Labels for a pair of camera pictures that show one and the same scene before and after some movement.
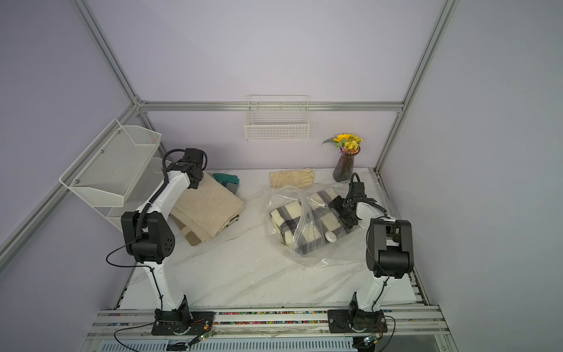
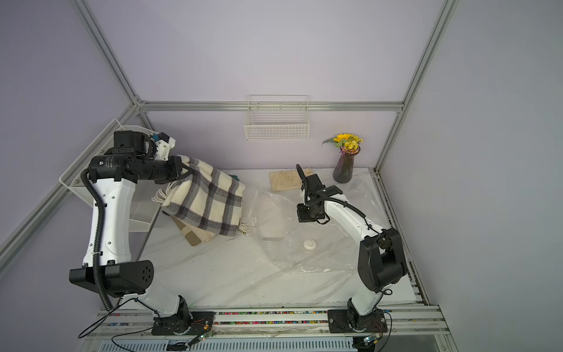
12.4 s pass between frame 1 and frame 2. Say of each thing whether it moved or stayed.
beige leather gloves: stayed
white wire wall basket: stayed
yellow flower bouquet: stayed
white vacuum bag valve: moved
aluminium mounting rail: stayed
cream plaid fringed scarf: moved
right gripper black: moved
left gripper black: moved
